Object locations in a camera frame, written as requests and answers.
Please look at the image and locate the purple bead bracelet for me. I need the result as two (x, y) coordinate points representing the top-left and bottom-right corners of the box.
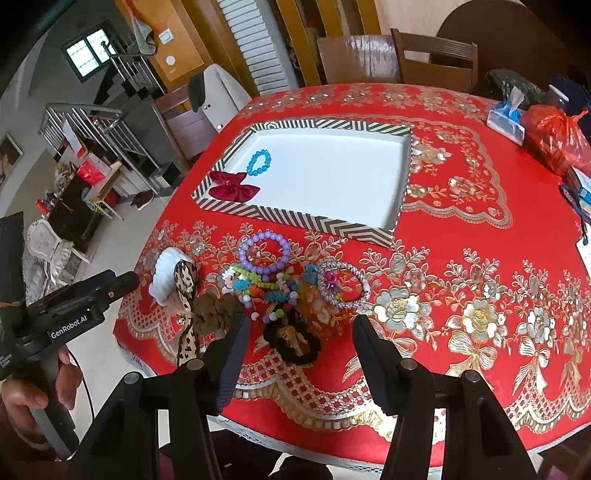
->
(239, 232), (293, 275)

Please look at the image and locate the metal stair railing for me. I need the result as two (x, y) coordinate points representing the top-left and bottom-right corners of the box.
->
(39, 102), (162, 195)

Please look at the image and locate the leopard print ribbon bow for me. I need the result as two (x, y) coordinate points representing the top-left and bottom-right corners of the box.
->
(173, 261), (204, 367)

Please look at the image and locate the window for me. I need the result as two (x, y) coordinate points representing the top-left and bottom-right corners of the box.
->
(62, 25), (116, 79)

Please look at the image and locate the white coat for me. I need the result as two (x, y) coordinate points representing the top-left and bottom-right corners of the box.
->
(189, 65), (252, 134)

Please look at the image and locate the chevron-edged white tray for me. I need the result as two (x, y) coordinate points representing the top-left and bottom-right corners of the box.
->
(191, 117), (413, 250)

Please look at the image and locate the red floral tablecloth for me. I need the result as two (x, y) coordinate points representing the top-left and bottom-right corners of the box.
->
(113, 83), (591, 472)

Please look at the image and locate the wooden chair with coat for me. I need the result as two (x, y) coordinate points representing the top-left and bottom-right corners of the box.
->
(152, 83), (218, 162)

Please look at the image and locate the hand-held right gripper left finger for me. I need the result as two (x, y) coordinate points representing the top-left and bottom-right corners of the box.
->
(69, 314), (251, 480)

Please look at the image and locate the blue and white tissue packet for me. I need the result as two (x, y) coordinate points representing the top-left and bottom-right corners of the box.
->
(486, 88), (527, 146)

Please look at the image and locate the person's left hand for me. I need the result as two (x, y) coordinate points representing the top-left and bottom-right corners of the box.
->
(0, 346), (84, 462)

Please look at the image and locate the white scrunchie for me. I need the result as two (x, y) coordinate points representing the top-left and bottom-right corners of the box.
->
(148, 248), (197, 305)

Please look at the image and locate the white ornate chair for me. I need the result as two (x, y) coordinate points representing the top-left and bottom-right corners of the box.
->
(25, 219), (77, 287)

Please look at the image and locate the white louvred door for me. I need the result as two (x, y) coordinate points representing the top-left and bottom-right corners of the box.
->
(217, 0), (301, 95)

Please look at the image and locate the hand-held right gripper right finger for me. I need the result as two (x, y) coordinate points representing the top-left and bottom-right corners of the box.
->
(352, 314), (539, 480)

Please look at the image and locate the blue bead bracelet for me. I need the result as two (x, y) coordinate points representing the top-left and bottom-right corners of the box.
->
(246, 150), (272, 177)

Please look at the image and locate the glossy wooden chair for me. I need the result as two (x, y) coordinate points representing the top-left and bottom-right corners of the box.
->
(316, 34), (400, 86)

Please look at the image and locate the navy blue bag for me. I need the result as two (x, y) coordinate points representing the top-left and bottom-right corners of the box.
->
(549, 74), (589, 116)

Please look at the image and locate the dark red bow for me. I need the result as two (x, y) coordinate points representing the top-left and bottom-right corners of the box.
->
(209, 171), (262, 202)

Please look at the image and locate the orange bead bracelet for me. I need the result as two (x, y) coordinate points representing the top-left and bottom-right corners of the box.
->
(295, 291), (356, 342)

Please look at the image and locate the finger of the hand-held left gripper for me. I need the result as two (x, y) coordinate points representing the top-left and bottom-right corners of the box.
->
(69, 270), (140, 315)

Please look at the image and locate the brown bead bracelet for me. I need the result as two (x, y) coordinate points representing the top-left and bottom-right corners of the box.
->
(191, 293), (245, 344)

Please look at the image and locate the red plastic bag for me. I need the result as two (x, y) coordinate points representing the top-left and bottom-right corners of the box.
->
(522, 104), (591, 176)

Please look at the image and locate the rhinestone bracelet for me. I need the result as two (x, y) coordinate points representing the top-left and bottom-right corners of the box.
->
(316, 259), (371, 309)

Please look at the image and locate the pile of assorted packets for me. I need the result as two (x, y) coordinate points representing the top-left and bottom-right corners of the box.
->
(558, 171), (591, 273)

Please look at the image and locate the slatted-back wooden chair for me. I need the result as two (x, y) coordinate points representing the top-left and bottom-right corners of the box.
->
(392, 28), (478, 93)

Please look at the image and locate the black plastic bag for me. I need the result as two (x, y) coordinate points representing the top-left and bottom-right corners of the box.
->
(475, 68), (568, 112)

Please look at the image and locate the round dark wooden tabletop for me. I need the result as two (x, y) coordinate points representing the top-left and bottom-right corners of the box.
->
(436, 0), (568, 93)

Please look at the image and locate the colourful chip bead bracelet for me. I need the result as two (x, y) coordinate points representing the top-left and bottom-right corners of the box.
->
(222, 265), (301, 305)

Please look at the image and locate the large mixed bead bracelet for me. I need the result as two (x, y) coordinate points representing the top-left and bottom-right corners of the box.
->
(242, 295), (296, 324)

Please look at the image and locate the black bead bracelet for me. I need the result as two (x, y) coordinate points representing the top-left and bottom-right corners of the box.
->
(263, 309), (322, 366)

